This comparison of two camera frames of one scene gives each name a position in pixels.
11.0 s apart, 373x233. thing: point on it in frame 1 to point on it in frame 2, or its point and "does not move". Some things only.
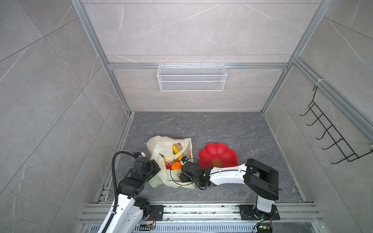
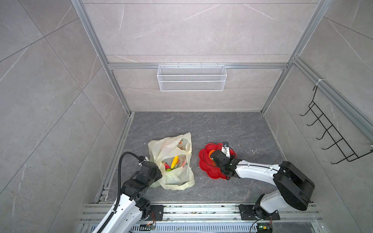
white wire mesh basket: [191, 78] does not move
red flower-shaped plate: [217, 155] does not move
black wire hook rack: [340, 141] does not move
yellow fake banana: [175, 149] to [174, 161]
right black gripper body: [184, 178] to [222, 171]
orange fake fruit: [176, 165] to [210, 156]
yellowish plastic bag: [172, 148] does not move
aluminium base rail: [211, 214] does not move
